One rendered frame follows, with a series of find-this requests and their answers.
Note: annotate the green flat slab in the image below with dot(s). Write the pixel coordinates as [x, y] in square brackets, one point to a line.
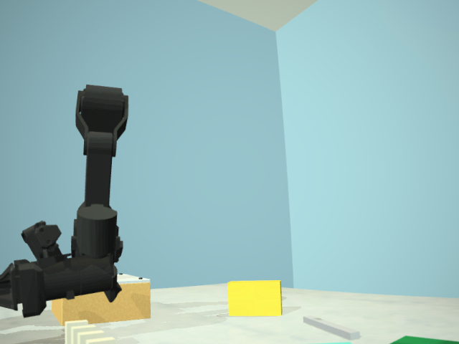
[416, 340]

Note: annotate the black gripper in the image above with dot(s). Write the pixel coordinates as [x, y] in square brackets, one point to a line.
[25, 282]

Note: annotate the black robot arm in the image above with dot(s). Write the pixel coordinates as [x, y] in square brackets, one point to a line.
[100, 117]

